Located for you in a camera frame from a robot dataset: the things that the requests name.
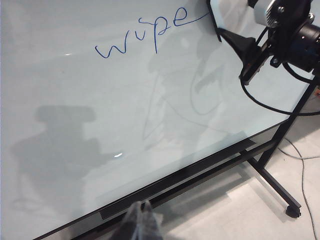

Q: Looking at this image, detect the black stand caster wheel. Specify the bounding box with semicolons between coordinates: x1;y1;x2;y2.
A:
284;204;302;219

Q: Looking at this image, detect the thin grey floor cable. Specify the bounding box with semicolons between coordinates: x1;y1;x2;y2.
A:
283;138;320;240

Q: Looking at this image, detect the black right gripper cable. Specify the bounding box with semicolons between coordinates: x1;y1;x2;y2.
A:
238;24;320;116

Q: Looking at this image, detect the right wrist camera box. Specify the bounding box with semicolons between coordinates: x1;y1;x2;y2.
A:
248;0;281;28

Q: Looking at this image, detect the black whiteboard stand frame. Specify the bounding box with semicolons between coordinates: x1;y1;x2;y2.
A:
32;82;320;240

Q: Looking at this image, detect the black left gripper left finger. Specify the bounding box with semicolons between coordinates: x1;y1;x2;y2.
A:
117;201;142;240

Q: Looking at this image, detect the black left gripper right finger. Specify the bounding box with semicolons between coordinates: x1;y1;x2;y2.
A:
137;199;166;240

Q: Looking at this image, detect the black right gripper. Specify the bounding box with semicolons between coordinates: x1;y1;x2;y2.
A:
216;24;297;86

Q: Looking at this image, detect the white glass whiteboard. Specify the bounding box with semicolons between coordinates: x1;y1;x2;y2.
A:
0;0;312;240

